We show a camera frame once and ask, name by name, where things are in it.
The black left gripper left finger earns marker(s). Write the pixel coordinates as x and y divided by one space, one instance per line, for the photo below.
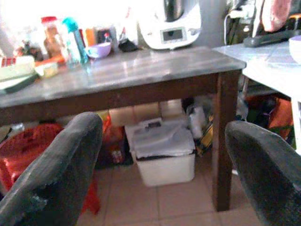
58 169

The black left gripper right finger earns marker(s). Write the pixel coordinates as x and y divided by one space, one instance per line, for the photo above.
265 169

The red plastic stool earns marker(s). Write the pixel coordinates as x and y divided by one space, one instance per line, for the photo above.
26 150

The orange plastic bag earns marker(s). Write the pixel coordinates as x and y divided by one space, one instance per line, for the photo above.
113 139

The green cutting board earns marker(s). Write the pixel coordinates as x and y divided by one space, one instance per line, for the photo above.
17 82

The yellow food container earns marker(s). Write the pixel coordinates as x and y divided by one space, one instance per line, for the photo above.
47 69

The white side table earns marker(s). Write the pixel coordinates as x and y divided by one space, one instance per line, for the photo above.
270 68

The white plastic bin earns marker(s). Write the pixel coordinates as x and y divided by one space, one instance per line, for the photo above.
164 153

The dark wooden table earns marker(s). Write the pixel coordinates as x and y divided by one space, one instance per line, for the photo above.
131 75

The white bowl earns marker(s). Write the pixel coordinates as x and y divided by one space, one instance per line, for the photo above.
295 48

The purple bowl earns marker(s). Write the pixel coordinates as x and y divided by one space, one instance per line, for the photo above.
98 50

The teal spray bottle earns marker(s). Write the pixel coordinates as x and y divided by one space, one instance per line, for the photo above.
74 42

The black remote control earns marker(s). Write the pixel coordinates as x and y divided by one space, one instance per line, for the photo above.
268 38

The red lidded jar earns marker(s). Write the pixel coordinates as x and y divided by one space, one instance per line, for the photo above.
53 37

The pink hanging cloth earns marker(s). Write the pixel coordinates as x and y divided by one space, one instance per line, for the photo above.
275 14

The white kitchen machine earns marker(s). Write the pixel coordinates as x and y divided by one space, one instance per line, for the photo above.
172 22

